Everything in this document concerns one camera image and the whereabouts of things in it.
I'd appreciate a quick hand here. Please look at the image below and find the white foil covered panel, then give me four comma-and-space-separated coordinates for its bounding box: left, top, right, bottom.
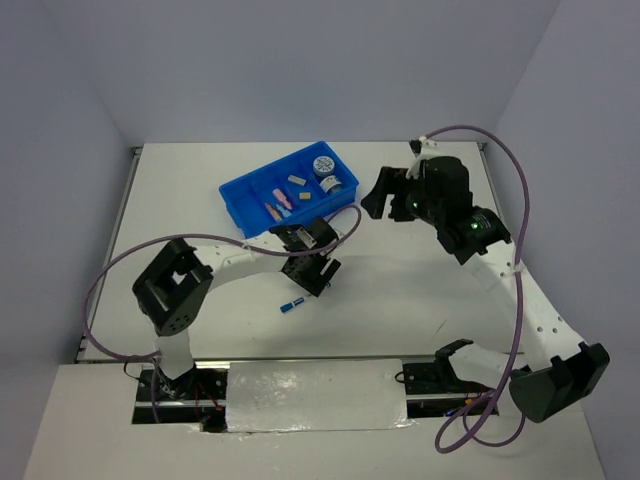
225, 359, 411, 433

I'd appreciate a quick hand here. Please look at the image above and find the blue white marker pen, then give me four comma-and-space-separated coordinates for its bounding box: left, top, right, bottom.
279, 282, 332, 314

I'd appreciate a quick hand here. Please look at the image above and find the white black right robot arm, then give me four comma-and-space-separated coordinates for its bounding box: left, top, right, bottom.
361, 156, 610, 423

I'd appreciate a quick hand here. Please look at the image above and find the orange translucent case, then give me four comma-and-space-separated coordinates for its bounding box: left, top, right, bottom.
264, 202, 282, 222

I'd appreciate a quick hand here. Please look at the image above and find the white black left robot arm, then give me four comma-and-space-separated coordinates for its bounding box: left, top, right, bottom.
132, 217, 341, 399

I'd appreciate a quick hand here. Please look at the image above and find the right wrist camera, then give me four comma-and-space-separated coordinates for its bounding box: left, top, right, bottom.
406, 136, 445, 179

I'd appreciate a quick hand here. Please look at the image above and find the blue plastic compartment tray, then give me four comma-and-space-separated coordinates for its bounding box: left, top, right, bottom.
219, 141, 359, 238

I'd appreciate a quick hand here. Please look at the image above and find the blue translucent case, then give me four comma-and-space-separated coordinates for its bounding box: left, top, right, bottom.
276, 204, 291, 218

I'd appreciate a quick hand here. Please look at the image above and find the grey eraser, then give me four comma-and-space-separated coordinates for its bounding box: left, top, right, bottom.
287, 175, 306, 186

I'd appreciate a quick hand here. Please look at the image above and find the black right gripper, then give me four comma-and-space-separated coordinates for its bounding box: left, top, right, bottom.
360, 164, 444, 225

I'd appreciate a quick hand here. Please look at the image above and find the blue slime jar printed lid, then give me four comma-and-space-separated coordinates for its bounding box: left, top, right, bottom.
312, 155, 336, 178

